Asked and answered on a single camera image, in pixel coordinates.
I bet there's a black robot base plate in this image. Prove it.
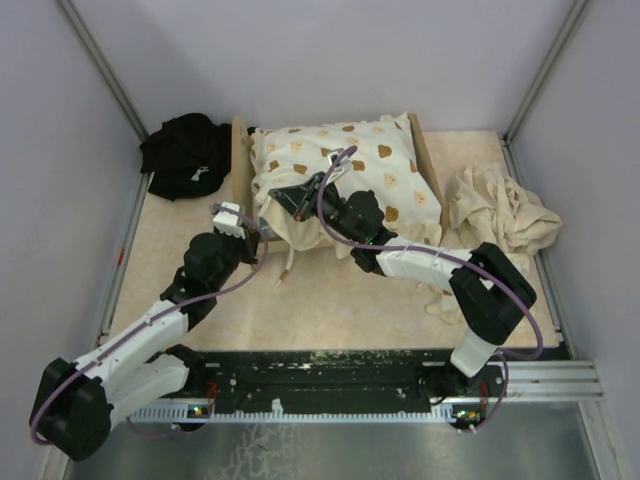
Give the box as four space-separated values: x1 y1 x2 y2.
173 350 503 414

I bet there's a left aluminium corner rail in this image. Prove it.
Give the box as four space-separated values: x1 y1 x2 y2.
56 0 149 141

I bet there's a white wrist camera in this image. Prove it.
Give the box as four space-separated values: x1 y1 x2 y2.
210 202 246 239
326 146 357 176

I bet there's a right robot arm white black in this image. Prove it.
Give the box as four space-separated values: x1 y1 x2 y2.
269 173 537 396

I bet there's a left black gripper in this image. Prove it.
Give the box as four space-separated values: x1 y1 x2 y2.
209 222 263 293

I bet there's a cream crumpled blanket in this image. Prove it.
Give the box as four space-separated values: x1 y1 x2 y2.
444 162 564 261

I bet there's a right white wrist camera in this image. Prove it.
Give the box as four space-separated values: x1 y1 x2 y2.
326 146 357 176

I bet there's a black cloth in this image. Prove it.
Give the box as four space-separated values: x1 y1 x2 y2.
140 113 232 201

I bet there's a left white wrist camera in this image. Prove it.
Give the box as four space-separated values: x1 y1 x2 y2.
210 202 246 239

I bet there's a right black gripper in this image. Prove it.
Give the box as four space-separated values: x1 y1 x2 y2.
270 171 361 244

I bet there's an aluminium corner rail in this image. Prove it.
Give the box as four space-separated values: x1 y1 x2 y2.
502 0 591 146
56 0 149 141

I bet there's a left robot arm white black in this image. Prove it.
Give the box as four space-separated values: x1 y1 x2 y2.
29 226 268 461

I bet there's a small bear print cloth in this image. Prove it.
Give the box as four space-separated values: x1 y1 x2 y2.
414 259 531 326

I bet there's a right aluminium corner rail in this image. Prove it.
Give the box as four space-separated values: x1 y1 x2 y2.
502 0 591 146

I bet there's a grey slotted cable duct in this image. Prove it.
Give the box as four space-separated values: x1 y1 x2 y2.
129 399 489 426

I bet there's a bear print white cushion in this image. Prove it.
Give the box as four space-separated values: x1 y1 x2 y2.
248 113 444 291

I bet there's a wooden pet bed frame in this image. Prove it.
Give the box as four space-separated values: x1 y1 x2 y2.
229 112 445 256

